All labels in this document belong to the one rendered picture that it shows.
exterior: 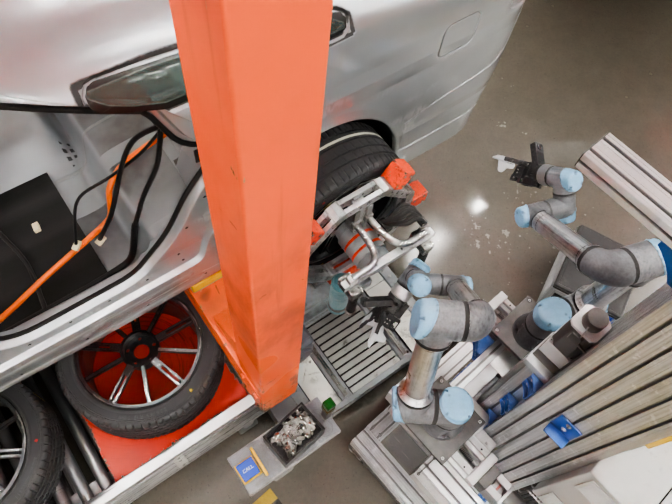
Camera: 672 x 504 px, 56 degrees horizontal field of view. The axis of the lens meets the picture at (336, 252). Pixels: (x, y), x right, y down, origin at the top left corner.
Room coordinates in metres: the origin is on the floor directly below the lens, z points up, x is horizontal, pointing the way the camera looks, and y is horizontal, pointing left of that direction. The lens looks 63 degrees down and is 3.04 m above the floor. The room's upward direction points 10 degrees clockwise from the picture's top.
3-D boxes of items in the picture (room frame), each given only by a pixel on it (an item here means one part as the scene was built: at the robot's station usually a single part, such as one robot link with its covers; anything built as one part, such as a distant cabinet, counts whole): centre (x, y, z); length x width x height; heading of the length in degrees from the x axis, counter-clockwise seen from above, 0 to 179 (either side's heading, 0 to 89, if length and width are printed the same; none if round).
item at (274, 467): (0.45, 0.07, 0.44); 0.43 x 0.17 x 0.03; 134
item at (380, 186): (1.22, -0.05, 0.85); 0.54 x 0.07 x 0.54; 134
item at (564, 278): (1.54, -1.30, 0.17); 0.43 x 0.36 x 0.34; 159
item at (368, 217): (1.20, -0.21, 1.03); 0.19 x 0.18 x 0.11; 44
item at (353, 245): (1.17, -0.10, 0.85); 0.21 x 0.14 x 0.14; 44
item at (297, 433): (0.48, 0.04, 0.51); 0.20 x 0.14 x 0.13; 141
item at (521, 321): (0.94, -0.79, 0.87); 0.15 x 0.15 x 0.10
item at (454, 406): (0.56, -0.46, 0.98); 0.13 x 0.12 x 0.14; 96
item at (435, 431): (0.56, -0.47, 0.87); 0.15 x 0.15 x 0.10
